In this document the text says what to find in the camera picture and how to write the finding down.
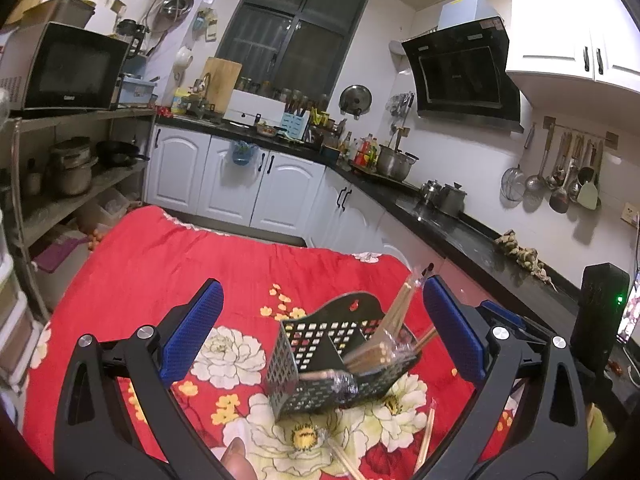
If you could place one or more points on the ginger roots on counter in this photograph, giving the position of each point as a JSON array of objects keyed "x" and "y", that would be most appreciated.
[{"x": 522, "y": 257}]

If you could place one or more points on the green turner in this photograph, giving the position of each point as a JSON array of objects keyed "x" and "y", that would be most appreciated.
[{"x": 590, "y": 195}]

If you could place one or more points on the purple lidded plastic bin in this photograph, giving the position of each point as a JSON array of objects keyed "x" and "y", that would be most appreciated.
[{"x": 57, "y": 255}]

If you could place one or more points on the steel skimmer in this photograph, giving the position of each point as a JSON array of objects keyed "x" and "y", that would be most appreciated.
[{"x": 534, "y": 182}]

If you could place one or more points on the steel spoon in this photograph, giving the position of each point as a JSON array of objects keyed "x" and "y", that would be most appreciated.
[{"x": 555, "y": 177}]

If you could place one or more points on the white ceramic pitcher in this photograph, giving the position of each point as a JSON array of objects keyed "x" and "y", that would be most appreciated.
[{"x": 184, "y": 57}]

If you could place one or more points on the steel cooking pot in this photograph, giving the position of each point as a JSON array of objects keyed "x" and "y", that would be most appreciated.
[{"x": 72, "y": 170}]

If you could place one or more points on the white plastic drawer unit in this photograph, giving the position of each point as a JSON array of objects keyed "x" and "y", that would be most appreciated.
[{"x": 12, "y": 310}]

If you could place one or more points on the dark window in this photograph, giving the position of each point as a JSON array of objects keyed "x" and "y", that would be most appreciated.
[{"x": 300, "y": 35}]

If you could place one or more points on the wall socket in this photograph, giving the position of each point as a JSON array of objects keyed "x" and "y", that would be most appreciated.
[{"x": 629, "y": 214}]

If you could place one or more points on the black blender jug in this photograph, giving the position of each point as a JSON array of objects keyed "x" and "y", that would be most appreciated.
[{"x": 130, "y": 37}]

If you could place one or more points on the person's left hand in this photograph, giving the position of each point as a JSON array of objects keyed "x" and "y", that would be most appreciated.
[{"x": 240, "y": 462}]

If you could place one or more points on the yellow detergent bottle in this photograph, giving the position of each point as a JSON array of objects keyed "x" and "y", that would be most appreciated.
[{"x": 180, "y": 102}]

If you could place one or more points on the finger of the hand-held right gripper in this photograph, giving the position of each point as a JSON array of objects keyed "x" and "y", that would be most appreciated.
[{"x": 507, "y": 316}]

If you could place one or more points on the mesh strainer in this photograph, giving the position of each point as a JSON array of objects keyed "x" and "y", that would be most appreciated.
[{"x": 512, "y": 187}]

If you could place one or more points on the small steel kettle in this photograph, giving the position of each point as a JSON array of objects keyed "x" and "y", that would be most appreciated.
[{"x": 430, "y": 192}]

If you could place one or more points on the blue plastic bag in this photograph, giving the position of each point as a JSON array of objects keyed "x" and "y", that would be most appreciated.
[{"x": 242, "y": 152}]

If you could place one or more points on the black wok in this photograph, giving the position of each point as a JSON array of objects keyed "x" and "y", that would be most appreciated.
[{"x": 120, "y": 155}]

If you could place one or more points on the wooden shelf rack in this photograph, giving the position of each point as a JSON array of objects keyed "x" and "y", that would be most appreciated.
[{"x": 65, "y": 210}]

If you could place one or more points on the white upper cabinet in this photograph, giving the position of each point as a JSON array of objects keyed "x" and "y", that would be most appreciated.
[{"x": 550, "y": 25}]

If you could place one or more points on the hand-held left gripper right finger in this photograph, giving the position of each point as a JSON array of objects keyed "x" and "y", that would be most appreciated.
[{"x": 452, "y": 330}]

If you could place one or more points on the black spatula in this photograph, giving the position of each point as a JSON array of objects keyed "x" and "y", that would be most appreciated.
[{"x": 560, "y": 202}]

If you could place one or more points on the black range hood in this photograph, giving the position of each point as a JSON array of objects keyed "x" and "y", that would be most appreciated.
[{"x": 460, "y": 75}]

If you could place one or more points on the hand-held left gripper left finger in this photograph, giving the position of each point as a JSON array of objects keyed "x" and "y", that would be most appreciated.
[{"x": 192, "y": 330}]

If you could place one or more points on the steel utensil bunch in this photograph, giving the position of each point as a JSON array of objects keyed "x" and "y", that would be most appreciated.
[{"x": 400, "y": 106}]

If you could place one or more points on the lit screen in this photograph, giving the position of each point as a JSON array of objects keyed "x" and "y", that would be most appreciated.
[{"x": 631, "y": 310}]

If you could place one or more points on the steel bowl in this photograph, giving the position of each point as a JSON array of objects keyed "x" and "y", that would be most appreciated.
[{"x": 177, "y": 4}]

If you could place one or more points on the wooden cutting board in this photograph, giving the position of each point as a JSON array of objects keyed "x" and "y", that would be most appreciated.
[{"x": 220, "y": 82}]

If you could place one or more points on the person's right forearm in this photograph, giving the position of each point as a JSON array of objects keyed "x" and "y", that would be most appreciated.
[{"x": 600, "y": 435}]

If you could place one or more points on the light blue plastic box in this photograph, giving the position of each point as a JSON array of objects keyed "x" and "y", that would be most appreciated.
[{"x": 139, "y": 91}]

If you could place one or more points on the cooking oil bottle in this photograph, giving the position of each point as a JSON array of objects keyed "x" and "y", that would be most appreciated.
[{"x": 370, "y": 152}]

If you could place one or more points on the steel stock pot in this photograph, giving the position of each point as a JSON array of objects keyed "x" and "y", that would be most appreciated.
[{"x": 395, "y": 162}]

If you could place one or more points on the black ladle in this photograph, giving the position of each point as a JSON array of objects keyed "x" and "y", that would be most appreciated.
[{"x": 585, "y": 175}]

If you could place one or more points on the grey metal pot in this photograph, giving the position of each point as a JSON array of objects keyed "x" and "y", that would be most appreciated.
[{"x": 60, "y": 12}]

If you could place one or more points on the blue knife block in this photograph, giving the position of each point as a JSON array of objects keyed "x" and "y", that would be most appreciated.
[{"x": 294, "y": 127}]

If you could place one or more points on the black microwave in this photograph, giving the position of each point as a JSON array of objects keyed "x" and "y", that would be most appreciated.
[{"x": 75, "y": 67}]

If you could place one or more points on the white lower cabinets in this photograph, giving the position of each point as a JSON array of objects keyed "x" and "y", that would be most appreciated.
[{"x": 175, "y": 170}]

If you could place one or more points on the black perforated utensil basket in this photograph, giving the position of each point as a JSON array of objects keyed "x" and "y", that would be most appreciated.
[{"x": 320, "y": 340}]

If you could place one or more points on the wall utensil rail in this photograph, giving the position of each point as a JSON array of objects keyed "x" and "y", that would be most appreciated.
[{"x": 580, "y": 132}]

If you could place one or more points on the steel pot lid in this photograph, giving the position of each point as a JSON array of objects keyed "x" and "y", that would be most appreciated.
[{"x": 356, "y": 100}]

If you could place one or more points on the red floral blanket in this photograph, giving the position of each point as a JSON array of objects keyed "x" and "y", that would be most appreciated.
[{"x": 175, "y": 260}]

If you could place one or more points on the steel faucet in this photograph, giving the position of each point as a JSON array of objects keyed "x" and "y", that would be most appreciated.
[{"x": 202, "y": 90}]

